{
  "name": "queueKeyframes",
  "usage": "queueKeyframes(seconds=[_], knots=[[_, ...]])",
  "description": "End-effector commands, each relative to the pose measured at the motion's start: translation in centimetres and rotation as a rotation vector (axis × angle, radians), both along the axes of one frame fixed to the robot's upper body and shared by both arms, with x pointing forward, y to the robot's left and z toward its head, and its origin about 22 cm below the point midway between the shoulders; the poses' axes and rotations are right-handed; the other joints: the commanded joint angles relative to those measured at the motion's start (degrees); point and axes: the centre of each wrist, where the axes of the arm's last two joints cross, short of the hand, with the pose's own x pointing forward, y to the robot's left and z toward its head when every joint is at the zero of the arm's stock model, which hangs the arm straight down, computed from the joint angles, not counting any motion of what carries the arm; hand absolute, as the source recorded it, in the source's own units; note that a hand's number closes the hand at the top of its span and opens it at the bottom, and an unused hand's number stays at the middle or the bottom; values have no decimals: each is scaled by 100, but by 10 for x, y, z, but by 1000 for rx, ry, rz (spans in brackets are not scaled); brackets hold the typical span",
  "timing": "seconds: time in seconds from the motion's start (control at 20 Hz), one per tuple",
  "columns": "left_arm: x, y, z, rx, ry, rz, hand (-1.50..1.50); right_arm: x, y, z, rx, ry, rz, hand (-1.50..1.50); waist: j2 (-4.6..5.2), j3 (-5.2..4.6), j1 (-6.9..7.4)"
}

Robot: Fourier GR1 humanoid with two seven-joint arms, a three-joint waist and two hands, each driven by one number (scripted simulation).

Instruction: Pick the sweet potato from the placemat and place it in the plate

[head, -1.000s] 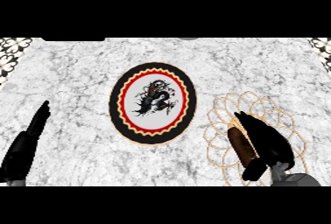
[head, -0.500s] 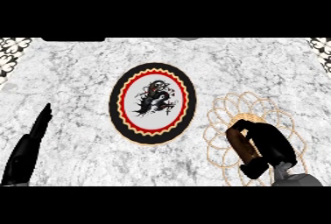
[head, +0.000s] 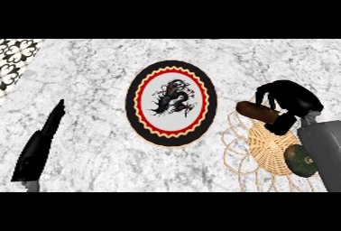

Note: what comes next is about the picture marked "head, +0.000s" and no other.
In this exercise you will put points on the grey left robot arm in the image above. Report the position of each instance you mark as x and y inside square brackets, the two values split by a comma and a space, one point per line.
[31, 185]

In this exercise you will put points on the black rimmed decorated plate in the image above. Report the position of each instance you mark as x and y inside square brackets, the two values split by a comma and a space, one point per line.
[171, 103]

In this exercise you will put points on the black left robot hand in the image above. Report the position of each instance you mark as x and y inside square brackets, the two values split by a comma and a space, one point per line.
[37, 147]

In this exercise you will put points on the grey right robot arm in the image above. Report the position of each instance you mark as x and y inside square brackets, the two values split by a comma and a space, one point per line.
[323, 150]

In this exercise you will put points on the woven wicker placemat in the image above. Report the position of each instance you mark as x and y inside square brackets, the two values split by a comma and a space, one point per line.
[266, 150]

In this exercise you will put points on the dark green avocado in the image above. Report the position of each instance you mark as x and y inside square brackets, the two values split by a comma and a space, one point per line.
[300, 161]

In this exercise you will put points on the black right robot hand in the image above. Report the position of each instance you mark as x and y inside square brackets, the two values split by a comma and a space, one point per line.
[295, 99]

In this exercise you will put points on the brown sweet potato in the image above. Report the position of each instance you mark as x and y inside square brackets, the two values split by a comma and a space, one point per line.
[257, 112]

